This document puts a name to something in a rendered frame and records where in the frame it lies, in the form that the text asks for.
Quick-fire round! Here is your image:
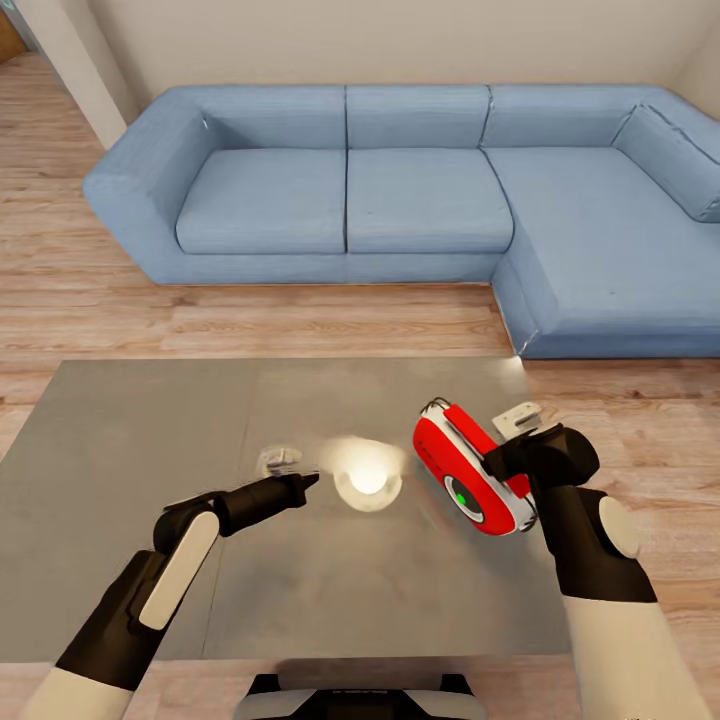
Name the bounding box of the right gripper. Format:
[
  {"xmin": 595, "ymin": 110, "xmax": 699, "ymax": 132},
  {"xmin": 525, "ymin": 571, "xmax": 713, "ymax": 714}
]
[{"xmin": 479, "ymin": 432, "xmax": 528, "ymax": 483}]

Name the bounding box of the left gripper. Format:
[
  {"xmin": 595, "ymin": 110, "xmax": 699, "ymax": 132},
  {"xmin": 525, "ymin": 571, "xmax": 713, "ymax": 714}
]
[{"xmin": 245, "ymin": 473, "xmax": 320, "ymax": 525}]

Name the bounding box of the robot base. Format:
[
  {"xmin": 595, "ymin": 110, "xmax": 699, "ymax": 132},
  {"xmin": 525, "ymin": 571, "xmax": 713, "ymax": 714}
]
[{"xmin": 231, "ymin": 674, "xmax": 489, "ymax": 720}]

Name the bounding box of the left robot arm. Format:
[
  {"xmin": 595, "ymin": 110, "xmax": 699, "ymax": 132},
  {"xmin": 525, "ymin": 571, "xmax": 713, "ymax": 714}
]
[{"xmin": 15, "ymin": 448, "xmax": 320, "ymax": 720}]

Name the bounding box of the radio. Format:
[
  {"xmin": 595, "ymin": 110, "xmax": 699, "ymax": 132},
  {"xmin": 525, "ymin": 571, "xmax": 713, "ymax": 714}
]
[{"xmin": 413, "ymin": 399, "xmax": 539, "ymax": 535}]

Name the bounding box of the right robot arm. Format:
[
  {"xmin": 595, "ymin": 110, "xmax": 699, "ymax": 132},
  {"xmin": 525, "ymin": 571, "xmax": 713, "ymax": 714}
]
[{"xmin": 479, "ymin": 402, "xmax": 715, "ymax": 720}]

